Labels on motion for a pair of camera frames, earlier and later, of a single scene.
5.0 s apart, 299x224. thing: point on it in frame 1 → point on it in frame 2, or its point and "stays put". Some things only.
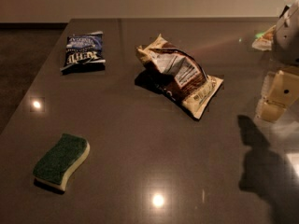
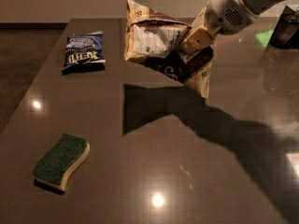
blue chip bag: (84, 53) stays put
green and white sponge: (55, 166) stays put
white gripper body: (288, 39) → (224, 11)
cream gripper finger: (280, 89) → (200, 35)
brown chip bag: (178, 74) → (156, 40)
